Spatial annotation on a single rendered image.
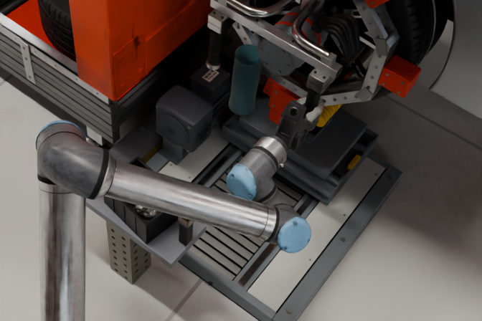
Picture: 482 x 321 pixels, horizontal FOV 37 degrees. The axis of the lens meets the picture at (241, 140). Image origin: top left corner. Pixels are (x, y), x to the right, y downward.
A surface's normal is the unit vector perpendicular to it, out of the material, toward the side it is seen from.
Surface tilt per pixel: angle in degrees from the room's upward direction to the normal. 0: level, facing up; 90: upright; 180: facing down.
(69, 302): 57
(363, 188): 0
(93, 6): 90
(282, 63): 90
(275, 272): 0
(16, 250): 0
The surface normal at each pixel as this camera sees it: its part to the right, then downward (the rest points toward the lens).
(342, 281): 0.10, -0.60
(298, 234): 0.37, 0.29
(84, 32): -0.59, 0.61
